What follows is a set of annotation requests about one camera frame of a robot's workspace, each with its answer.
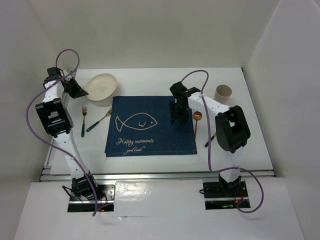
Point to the gold fork green handle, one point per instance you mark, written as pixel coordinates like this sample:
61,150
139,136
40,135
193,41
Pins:
100,120
84,113

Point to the aluminium rail front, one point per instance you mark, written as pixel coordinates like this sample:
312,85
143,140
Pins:
46,177

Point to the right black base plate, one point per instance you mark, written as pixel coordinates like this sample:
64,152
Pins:
216,199

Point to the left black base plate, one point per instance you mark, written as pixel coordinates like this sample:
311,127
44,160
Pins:
105,200

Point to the copper spoon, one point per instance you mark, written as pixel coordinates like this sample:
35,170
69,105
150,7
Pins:
197,116

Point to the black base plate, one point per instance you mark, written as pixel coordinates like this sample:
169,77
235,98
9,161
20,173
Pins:
216,199
105,200

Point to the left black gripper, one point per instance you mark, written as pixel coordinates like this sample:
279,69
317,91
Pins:
78,92

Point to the dark blue cloth placemat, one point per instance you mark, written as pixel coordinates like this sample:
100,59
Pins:
141,126

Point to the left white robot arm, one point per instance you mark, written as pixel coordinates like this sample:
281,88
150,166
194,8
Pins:
58,123

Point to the beige paper cup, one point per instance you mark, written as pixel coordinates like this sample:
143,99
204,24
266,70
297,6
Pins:
222,93

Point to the gold knife green handle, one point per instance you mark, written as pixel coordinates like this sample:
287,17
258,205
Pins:
211,139

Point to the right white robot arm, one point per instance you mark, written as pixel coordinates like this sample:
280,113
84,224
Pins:
231,128

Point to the cream round plate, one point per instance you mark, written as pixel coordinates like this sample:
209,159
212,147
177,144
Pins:
100,87

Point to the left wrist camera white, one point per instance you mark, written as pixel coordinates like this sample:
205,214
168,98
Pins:
68,74

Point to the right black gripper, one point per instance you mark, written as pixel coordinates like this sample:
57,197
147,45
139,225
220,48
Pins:
184,118

